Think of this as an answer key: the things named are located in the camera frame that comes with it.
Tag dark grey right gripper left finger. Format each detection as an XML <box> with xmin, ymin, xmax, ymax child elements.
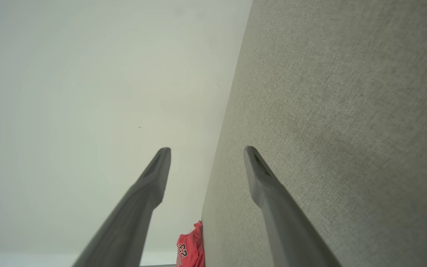
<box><xmin>73</xmin><ymin>147</ymin><xmax>171</xmax><ymax>267</ymax></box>

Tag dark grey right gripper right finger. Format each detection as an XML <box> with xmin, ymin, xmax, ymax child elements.
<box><xmin>244</xmin><ymin>146</ymin><xmax>342</xmax><ymax>267</ymax></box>

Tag red Bulls basketball shorts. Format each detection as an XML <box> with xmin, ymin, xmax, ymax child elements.
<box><xmin>176</xmin><ymin>221</ymin><xmax>205</xmax><ymax>267</ymax></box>

